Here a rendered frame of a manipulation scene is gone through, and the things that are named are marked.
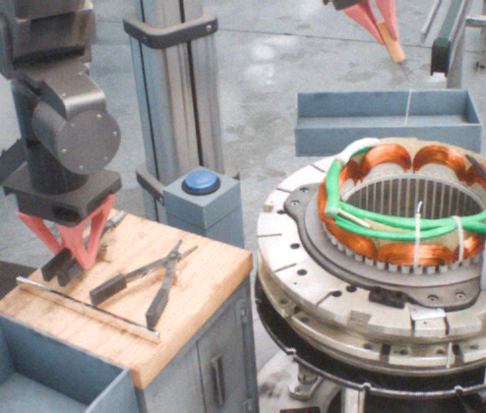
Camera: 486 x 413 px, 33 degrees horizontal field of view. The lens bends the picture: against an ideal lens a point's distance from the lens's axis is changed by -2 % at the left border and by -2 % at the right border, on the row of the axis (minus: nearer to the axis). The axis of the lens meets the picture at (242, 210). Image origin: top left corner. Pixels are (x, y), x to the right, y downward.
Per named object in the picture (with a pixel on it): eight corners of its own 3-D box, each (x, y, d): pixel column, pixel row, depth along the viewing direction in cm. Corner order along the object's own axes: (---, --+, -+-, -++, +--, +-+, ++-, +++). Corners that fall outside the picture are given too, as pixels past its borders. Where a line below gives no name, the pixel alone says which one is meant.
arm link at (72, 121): (79, -10, 73) (-14, 7, 69) (137, 25, 65) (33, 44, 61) (88, 112, 79) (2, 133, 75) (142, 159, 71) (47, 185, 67)
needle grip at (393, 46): (404, 60, 107) (387, 21, 104) (393, 64, 108) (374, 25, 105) (405, 54, 108) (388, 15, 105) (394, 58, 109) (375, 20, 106)
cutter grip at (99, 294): (95, 307, 80) (92, 294, 79) (91, 303, 80) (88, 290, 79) (128, 287, 82) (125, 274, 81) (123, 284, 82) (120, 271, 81)
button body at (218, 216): (251, 330, 120) (240, 181, 106) (219, 358, 115) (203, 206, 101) (214, 312, 124) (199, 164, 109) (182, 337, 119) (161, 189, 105)
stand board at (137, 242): (144, 390, 75) (140, 372, 74) (-5, 325, 84) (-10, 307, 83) (254, 269, 89) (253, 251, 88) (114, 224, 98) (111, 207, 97)
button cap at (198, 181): (223, 181, 105) (222, 174, 105) (202, 196, 103) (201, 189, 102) (200, 172, 108) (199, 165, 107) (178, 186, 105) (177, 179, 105)
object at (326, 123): (454, 250, 132) (469, 88, 116) (464, 293, 123) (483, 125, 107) (299, 253, 134) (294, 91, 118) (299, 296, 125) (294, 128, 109)
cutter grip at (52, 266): (48, 283, 82) (45, 270, 81) (42, 280, 82) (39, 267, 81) (73, 261, 85) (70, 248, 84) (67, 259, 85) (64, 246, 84)
